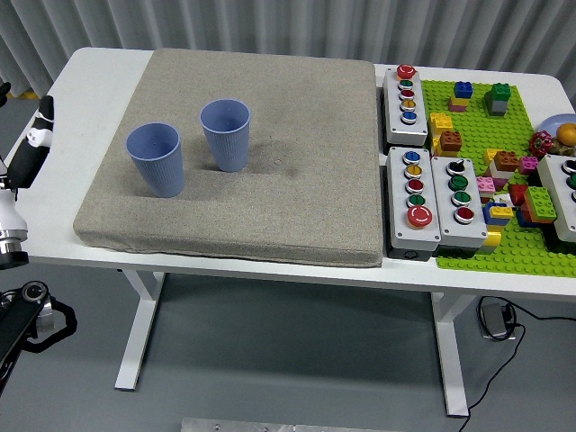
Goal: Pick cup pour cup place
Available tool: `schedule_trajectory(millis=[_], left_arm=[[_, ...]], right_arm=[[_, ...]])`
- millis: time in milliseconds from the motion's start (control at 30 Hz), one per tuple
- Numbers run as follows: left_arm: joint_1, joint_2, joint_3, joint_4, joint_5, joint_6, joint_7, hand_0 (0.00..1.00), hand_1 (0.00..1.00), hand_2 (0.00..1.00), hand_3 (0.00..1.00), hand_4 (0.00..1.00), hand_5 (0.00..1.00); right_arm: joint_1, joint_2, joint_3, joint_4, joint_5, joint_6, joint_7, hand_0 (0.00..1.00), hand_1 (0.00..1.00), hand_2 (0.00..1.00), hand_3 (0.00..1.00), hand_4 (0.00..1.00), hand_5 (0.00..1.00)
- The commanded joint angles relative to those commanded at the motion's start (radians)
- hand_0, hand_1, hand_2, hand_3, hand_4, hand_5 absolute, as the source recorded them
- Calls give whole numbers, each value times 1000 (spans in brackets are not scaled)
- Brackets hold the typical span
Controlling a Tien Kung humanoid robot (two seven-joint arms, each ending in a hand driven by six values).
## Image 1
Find control box with black selector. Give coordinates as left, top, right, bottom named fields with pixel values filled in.
left=430, top=155, right=489, bottom=258

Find brown toy brick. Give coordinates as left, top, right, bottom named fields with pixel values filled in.
left=493, top=150, right=519, bottom=172
left=438, top=130, right=464, bottom=153

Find grey-brown mat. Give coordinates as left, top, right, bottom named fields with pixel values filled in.
left=72, top=48, right=384, bottom=268

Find grey pleated curtain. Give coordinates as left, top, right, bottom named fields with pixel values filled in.
left=0, top=0, right=576, bottom=103

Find grey power adapter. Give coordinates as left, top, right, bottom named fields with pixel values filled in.
left=477, top=301, right=513, bottom=340

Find orange toy brick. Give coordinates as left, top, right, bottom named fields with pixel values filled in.
left=519, top=202, right=557, bottom=225

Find black power cable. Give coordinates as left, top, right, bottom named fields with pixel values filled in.
left=458, top=321, right=527, bottom=432
left=506, top=301, right=576, bottom=322

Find grey toy brick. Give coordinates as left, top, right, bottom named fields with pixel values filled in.
left=483, top=92, right=509, bottom=118

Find grey five-button control box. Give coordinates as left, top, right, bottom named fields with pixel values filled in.
left=381, top=64, right=429, bottom=148
left=384, top=146, right=442, bottom=261

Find green brick baseplate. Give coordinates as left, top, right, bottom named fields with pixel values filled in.
left=419, top=78, right=576, bottom=276

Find grey push-button control box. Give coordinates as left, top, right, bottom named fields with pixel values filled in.
left=535, top=153, right=576, bottom=253

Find large green toy brick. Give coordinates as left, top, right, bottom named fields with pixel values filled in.
left=524, top=184, right=558, bottom=222

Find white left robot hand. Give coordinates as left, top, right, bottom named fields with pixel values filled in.
left=0, top=82, right=56, bottom=242

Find white table leg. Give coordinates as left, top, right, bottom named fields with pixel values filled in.
left=113, top=268, right=166, bottom=392
left=429, top=291, right=470, bottom=418

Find blue plate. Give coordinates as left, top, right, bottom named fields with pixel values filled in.
left=538, top=113, right=576, bottom=141

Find blue ribbed cup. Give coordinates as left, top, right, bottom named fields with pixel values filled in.
left=199, top=99, right=251, bottom=173
left=124, top=121, right=185, bottom=199

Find red toy brick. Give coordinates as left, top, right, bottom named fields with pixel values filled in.
left=508, top=183, right=532, bottom=208

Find brown toy food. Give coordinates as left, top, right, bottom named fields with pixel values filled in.
left=551, top=137, right=576, bottom=157

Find red valve wheel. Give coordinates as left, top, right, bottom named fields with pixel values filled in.
left=528, top=130, right=554, bottom=158

